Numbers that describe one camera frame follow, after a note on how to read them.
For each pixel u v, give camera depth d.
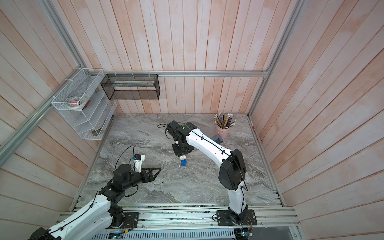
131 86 1.01
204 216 0.76
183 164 0.92
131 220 0.73
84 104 0.74
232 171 0.48
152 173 0.72
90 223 0.51
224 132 1.01
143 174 0.71
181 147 0.69
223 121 1.03
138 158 0.74
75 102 0.73
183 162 0.85
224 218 0.71
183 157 0.82
